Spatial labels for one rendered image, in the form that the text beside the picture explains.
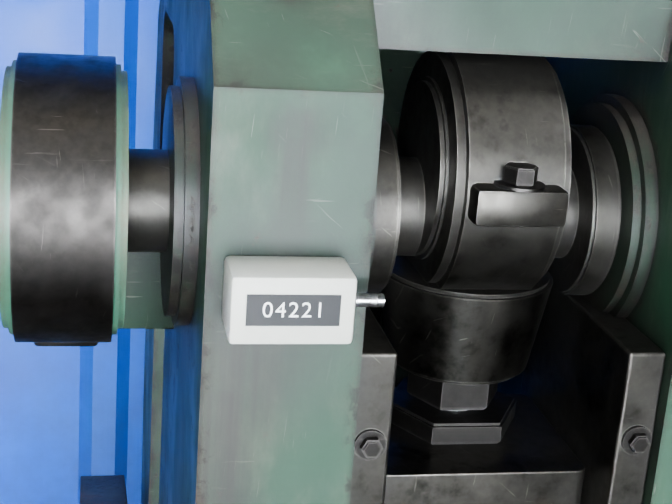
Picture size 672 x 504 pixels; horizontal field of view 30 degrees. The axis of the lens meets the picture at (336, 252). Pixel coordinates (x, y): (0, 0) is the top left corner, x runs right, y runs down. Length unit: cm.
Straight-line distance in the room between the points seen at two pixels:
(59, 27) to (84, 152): 120
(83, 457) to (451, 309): 137
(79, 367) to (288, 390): 135
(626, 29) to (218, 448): 36
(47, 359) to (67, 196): 135
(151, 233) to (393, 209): 16
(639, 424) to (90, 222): 37
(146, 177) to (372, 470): 23
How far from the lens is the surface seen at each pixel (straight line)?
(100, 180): 74
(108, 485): 145
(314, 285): 68
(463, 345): 85
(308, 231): 72
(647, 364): 82
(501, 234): 80
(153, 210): 80
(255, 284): 68
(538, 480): 87
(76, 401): 211
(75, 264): 75
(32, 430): 213
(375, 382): 77
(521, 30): 80
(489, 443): 90
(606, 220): 84
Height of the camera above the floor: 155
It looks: 17 degrees down
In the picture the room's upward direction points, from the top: 4 degrees clockwise
